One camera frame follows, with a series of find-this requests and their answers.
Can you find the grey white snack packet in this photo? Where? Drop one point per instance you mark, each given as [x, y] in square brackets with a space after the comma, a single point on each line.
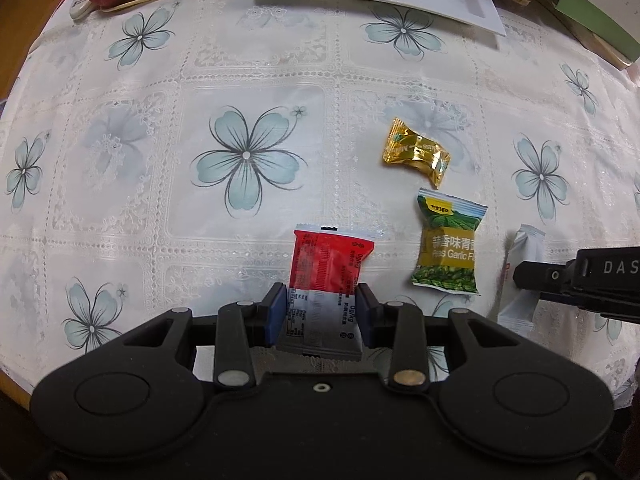
[522, 245]

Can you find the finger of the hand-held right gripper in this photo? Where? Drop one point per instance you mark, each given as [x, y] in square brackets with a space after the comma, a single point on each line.
[540, 275]

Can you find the white floral tablecloth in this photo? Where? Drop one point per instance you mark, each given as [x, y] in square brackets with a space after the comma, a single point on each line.
[150, 110]

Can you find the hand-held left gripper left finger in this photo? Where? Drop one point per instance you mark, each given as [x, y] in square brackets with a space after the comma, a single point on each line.
[277, 315]

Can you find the green white box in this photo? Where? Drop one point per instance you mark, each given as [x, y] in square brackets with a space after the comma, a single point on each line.
[600, 15]

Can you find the red and white snack packet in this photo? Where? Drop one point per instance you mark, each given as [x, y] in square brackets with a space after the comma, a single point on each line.
[325, 270]

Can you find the gold wrapped candy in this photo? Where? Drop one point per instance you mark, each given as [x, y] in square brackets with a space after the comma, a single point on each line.
[415, 152]

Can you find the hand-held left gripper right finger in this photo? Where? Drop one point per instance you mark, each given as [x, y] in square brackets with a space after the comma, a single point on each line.
[366, 315]

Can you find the green pea snack packet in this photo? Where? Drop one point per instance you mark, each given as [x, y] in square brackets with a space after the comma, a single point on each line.
[447, 245]

